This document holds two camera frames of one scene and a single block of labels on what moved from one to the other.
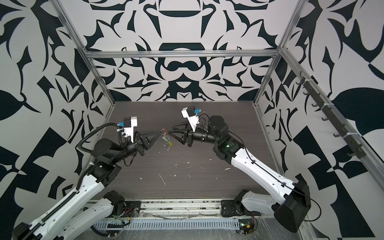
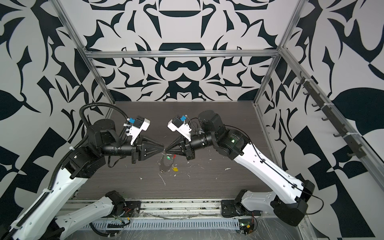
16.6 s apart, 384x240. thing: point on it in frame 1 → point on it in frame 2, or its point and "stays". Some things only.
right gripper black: [191, 136] → [187, 150]
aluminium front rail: [151, 208] stays
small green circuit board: [245, 225] stays
